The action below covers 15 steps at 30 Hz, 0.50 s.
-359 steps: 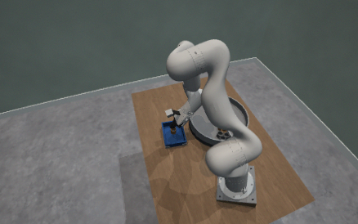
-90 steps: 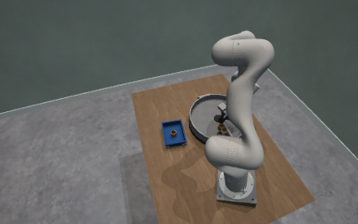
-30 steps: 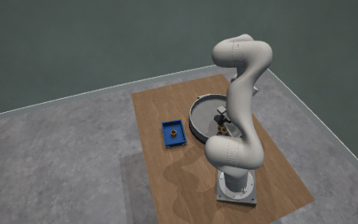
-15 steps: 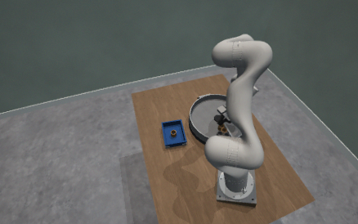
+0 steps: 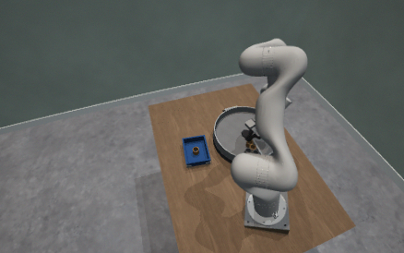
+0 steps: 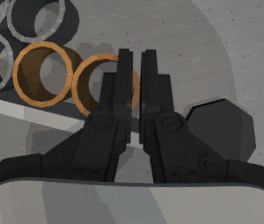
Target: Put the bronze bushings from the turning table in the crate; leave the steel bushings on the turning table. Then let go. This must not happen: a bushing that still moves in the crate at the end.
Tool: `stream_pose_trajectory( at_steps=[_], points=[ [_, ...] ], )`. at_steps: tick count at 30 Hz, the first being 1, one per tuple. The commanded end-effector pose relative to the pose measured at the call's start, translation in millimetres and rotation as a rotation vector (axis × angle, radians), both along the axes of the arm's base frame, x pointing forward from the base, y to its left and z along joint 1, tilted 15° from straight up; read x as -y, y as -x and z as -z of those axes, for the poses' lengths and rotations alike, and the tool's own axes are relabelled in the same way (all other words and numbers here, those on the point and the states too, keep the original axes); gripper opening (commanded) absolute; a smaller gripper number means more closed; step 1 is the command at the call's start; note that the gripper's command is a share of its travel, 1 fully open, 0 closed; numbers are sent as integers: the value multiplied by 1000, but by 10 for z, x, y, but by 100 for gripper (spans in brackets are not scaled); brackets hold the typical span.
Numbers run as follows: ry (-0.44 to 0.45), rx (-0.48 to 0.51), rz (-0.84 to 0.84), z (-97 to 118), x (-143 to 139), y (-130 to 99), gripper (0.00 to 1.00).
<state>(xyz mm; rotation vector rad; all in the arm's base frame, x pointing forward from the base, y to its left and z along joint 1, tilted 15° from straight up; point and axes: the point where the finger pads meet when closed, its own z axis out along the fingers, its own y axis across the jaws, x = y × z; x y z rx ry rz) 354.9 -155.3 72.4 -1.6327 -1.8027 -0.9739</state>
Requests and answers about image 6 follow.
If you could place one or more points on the bronze bushing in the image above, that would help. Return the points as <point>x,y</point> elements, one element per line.
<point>26,73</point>
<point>80,88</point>

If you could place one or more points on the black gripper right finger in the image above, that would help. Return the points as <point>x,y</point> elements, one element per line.
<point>184,158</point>

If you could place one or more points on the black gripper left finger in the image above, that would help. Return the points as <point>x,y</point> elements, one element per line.
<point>88,153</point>

